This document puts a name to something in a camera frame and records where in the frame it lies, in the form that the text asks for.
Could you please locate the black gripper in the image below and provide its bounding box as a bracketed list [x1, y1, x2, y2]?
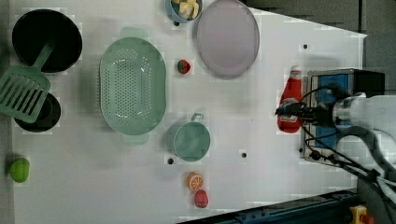
[276, 104, 333, 126]

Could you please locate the red ketchup bottle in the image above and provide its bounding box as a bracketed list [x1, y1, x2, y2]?
[277, 65, 303, 133]

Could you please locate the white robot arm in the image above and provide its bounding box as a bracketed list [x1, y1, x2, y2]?
[275, 92, 395, 212]

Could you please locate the lilac plate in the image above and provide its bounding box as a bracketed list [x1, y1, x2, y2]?
[196, 0, 260, 79]

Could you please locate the toaster oven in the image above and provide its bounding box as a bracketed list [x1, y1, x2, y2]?
[300, 68, 385, 166]

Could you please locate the red strawberry toy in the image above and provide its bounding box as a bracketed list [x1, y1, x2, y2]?
[177, 60, 191, 75]

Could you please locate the orange slice toy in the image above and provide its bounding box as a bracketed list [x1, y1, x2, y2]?
[186, 172, 204, 190]

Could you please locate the red emergency stop button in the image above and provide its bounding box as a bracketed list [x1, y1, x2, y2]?
[349, 205, 375, 224]

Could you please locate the red fruit toy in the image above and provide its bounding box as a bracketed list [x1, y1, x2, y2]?
[194, 189, 209, 208]

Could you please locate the peeled banana toy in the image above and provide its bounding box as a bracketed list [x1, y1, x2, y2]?
[172, 0, 200, 20]

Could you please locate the blue bowl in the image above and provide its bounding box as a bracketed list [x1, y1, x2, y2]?
[165, 0, 203, 23]

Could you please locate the green oval colander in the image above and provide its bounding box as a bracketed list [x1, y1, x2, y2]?
[99, 27, 166, 145]

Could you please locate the small black pot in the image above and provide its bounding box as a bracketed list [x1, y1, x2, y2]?
[15, 93, 61, 133]

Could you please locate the green slotted spatula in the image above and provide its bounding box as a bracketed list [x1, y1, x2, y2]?
[0, 38, 56, 123]

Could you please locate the large black pan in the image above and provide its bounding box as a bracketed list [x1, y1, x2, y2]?
[12, 9, 82, 73]

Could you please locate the green pear toy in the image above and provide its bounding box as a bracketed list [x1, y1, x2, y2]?
[9, 158, 30, 183]

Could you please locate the green cup with handle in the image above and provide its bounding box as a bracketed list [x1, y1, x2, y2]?
[171, 113, 211, 162]

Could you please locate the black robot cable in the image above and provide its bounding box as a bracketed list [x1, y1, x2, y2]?
[300, 85, 396, 194]

